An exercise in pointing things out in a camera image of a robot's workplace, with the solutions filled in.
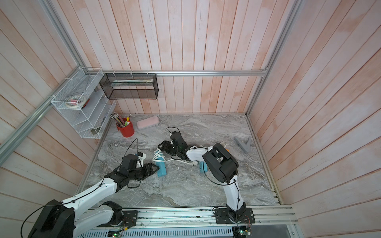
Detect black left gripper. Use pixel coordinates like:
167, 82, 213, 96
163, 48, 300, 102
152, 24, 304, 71
128, 162, 160, 181

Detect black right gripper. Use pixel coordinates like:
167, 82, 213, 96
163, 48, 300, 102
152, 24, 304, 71
158, 140, 182, 156

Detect blue power strip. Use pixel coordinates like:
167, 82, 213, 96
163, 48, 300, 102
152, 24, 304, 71
198, 161, 208, 174
155, 157, 167, 177

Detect white cord of blue strips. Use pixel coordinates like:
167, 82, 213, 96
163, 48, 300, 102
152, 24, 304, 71
152, 148, 199, 167

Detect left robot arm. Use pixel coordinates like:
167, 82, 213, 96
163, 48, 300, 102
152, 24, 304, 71
28, 154, 160, 238

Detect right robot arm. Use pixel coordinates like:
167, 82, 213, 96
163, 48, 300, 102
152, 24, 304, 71
158, 131, 247, 218

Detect red metal pencil bucket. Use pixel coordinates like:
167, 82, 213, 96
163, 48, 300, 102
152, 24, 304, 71
116, 121, 135, 138

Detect bundle of pencils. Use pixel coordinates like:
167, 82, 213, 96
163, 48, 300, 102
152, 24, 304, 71
110, 112, 131, 128

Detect grey plastic stand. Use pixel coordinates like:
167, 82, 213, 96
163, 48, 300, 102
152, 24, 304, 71
234, 136, 251, 154

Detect tape roll on shelf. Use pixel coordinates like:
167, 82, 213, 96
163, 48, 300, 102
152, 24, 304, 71
65, 95, 86, 109

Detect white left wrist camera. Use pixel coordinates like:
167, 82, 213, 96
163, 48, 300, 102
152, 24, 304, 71
136, 152, 146, 168

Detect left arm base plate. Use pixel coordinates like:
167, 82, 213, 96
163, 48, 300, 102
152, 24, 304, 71
98, 210, 138, 228

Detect black mesh wall basket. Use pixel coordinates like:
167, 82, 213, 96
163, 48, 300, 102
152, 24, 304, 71
100, 72, 159, 100

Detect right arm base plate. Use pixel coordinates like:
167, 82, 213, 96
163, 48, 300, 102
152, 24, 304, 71
212, 207, 256, 225

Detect white wire mesh shelf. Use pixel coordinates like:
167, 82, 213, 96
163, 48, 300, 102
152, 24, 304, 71
51, 67, 116, 139

